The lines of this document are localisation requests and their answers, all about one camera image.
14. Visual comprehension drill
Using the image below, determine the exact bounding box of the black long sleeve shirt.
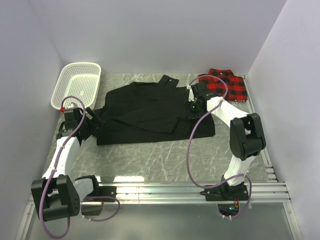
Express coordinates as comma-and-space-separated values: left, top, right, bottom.
93, 74, 216, 146

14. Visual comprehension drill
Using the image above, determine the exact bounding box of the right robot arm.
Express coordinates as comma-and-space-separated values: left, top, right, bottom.
186, 94, 266, 200

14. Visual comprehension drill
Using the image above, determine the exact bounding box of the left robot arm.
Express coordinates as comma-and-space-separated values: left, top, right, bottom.
31, 107, 104, 222

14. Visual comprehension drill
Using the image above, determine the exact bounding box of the red black plaid shirt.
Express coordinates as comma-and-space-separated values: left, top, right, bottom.
199, 68, 248, 102

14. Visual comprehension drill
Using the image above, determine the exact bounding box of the white perforated plastic basket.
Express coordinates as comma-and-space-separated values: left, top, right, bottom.
50, 62, 102, 110

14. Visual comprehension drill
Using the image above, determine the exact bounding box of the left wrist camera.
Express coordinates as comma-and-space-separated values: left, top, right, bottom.
60, 101, 79, 113

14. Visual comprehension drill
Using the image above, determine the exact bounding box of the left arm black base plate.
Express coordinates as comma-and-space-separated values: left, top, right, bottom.
97, 185, 117, 202

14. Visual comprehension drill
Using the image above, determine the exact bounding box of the aluminium front rail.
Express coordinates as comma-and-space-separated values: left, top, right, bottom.
82, 181, 292, 205

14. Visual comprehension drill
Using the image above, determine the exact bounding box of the aluminium rail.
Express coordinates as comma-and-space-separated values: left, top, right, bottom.
82, 181, 292, 205
242, 75, 278, 183

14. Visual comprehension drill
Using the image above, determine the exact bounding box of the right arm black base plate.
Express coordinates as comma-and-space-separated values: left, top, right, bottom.
200, 183, 249, 202

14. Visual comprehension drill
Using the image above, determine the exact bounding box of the black box under rail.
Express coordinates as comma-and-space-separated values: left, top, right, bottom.
80, 205, 103, 216

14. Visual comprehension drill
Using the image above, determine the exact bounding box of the aluminium right side rail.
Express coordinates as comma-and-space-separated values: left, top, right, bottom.
242, 75, 278, 183

